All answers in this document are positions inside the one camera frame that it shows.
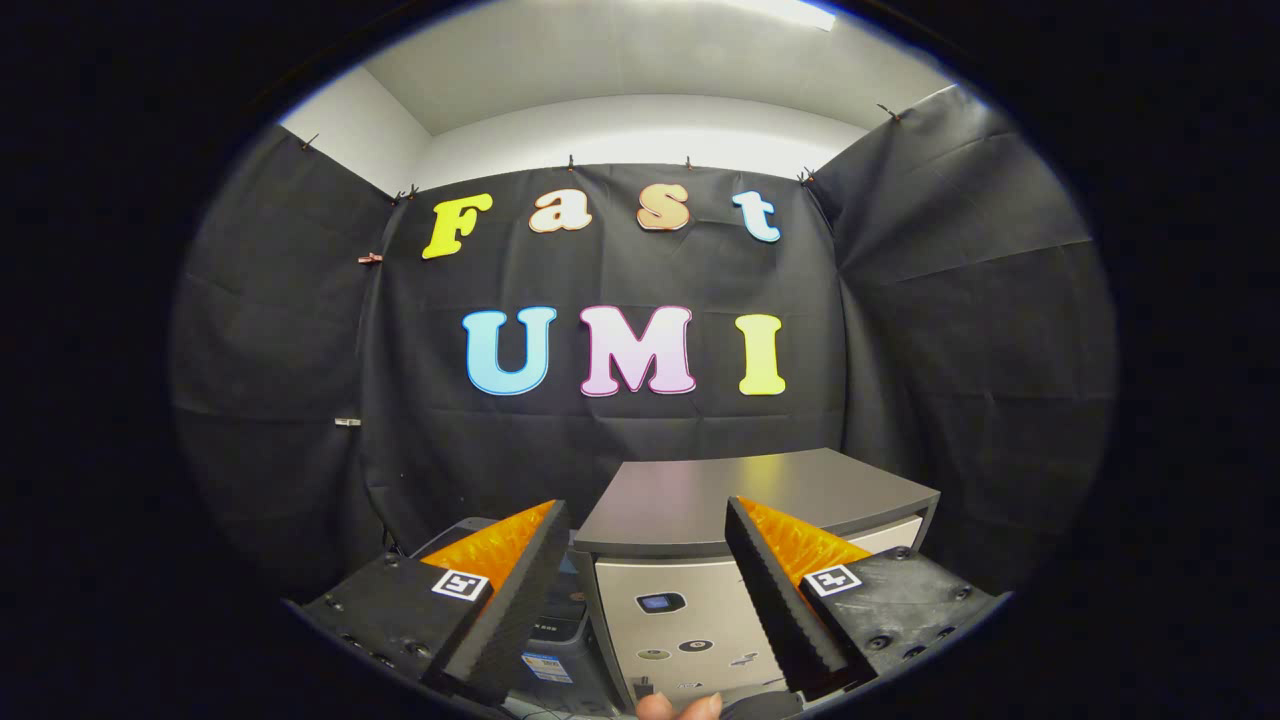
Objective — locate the grey cabinet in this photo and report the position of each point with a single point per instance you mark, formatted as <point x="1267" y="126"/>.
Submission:
<point x="700" y="500"/>

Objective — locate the dark grey washing machine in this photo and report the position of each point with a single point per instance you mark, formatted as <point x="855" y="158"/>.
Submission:
<point x="560" y="630"/>

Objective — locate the black backdrop cloth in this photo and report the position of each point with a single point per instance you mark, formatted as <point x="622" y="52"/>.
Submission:
<point x="620" y="270"/>

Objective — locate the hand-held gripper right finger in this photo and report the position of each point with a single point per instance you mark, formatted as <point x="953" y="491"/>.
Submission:
<point x="775" y="610"/>

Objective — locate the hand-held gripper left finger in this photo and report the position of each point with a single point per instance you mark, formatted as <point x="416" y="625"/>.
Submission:
<point x="525" y="600"/>

